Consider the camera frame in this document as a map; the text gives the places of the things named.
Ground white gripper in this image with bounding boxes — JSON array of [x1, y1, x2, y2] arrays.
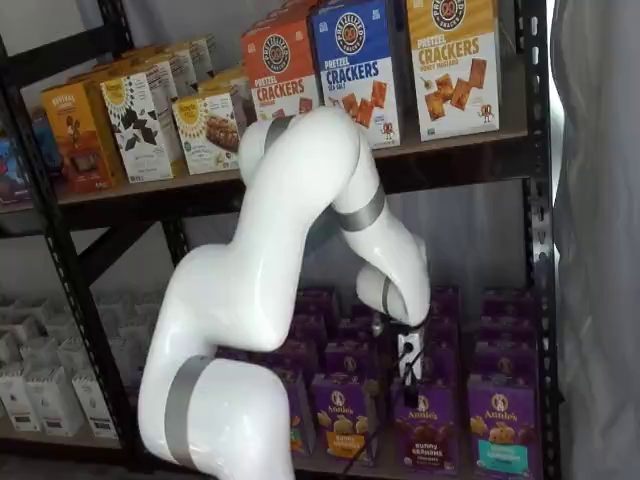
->
[[397, 323, 427, 409]]

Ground purple Annie's box brown patch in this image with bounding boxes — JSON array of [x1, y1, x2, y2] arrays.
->
[[393, 378, 460, 475], [424, 343, 460, 387]]

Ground purple Annie's box orange patch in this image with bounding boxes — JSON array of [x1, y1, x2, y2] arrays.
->
[[310, 373, 380, 467], [324, 342, 377, 381]]

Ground purple Annie's box teal patch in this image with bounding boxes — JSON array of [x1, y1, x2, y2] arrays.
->
[[477, 314, 537, 346], [472, 339, 540, 381], [482, 288, 536, 319], [468, 374, 545, 479]]

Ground purple Annie's box green patch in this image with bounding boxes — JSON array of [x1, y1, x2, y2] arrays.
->
[[287, 372, 317, 454]]

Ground white box dark label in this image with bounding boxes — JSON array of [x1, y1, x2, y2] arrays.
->
[[72, 369, 121, 441], [57, 335, 94, 374], [19, 337, 59, 374], [0, 374, 42, 434], [24, 367, 84, 437]]

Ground yellow pretzel crackers box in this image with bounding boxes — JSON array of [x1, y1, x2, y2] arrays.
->
[[405, 0, 502, 143]]

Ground blue pretzel crackers box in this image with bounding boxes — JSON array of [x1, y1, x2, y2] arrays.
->
[[309, 0, 404, 149]]

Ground white snack bar box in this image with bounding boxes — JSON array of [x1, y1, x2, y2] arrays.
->
[[171, 92, 241, 176]]

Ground yellow box brown side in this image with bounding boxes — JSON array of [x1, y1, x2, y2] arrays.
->
[[199, 67, 257, 127]]

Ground orange pretzel crackers box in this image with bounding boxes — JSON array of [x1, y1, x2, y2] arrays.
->
[[240, 18, 321, 124]]

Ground white box black crackers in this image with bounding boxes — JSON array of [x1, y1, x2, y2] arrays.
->
[[99, 72, 176, 184]]

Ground yellow box white label side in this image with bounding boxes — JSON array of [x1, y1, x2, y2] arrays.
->
[[192, 33, 219, 81]]

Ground orange brown cookie box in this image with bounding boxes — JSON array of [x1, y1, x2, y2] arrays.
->
[[40, 79, 126, 194]]

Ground black metal shelving rack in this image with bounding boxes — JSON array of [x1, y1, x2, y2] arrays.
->
[[0, 0, 562, 480]]

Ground grey plastic curtain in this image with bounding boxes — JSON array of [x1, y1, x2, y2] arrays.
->
[[548, 0, 640, 480]]

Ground blue snack package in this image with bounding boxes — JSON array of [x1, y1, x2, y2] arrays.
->
[[30, 107, 66, 177]]

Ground dark purple snack package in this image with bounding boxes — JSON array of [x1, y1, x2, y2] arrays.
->
[[0, 128, 37, 205]]

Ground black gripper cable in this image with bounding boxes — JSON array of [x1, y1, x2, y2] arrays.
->
[[342, 324, 426, 474]]

